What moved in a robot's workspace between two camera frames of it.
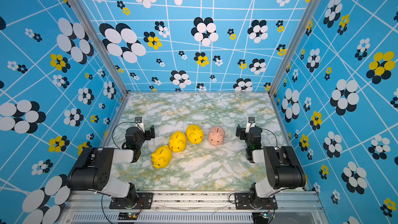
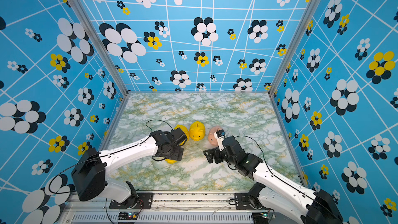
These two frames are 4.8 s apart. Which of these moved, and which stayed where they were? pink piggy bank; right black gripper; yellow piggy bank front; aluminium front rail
Moved: right black gripper; yellow piggy bank front
Stayed: pink piggy bank; aluminium front rail
